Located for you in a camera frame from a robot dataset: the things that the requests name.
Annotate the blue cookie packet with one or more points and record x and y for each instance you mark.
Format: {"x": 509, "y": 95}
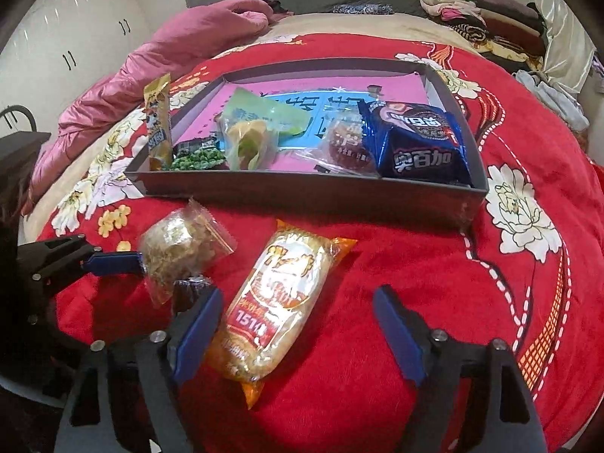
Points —
{"x": 420, "y": 151}

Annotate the red floral blanket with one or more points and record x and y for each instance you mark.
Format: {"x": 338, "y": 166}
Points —
{"x": 330, "y": 255}

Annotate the white satin curtain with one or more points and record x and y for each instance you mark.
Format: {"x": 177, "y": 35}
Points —
{"x": 566, "y": 37}

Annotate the small dark brown candy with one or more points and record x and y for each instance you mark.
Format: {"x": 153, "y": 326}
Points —
{"x": 191, "y": 288}

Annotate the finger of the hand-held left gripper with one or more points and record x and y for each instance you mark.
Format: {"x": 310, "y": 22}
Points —
{"x": 113, "y": 264}
{"x": 47, "y": 292}

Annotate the pink and blue book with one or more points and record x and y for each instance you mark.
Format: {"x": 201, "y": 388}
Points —
{"x": 302, "y": 104}

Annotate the clear bag with brown pastry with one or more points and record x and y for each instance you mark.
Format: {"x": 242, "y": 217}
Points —
{"x": 347, "y": 148}

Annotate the pink quilt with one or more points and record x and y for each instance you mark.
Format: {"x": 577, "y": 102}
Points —
{"x": 141, "y": 71}

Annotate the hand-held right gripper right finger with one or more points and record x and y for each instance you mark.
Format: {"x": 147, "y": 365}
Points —
{"x": 396, "y": 335}

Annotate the pile of folded clothes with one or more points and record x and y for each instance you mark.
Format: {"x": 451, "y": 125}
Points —
{"x": 495, "y": 23}

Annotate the dark maroon cloth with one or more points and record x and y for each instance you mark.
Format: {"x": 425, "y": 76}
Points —
{"x": 276, "y": 7}

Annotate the dark grey cardboard box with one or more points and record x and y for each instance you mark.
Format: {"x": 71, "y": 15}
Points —
{"x": 306, "y": 196}

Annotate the black metal chair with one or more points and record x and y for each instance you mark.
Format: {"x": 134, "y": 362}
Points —
{"x": 29, "y": 120}

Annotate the clear bag of nut snack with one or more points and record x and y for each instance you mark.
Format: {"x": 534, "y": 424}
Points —
{"x": 179, "y": 245}

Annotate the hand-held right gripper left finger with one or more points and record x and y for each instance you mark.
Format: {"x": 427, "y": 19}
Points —
{"x": 200, "y": 330}

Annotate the long yellow snack packet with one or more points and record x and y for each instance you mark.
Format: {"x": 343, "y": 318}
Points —
{"x": 158, "y": 127}

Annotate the orange bread packet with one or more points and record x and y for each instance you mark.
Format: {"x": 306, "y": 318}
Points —
{"x": 269, "y": 311}

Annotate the green cake packet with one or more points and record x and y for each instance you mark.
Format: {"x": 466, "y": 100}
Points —
{"x": 250, "y": 122}

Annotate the dark patterned cloth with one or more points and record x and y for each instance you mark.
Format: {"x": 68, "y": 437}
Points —
{"x": 361, "y": 9}

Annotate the black green pea packet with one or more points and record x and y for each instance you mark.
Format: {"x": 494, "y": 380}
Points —
{"x": 198, "y": 158}

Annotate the pale blue clothes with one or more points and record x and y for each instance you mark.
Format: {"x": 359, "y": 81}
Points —
{"x": 552, "y": 94}

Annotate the white wardrobe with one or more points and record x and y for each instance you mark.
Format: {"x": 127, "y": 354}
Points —
{"x": 61, "y": 33}

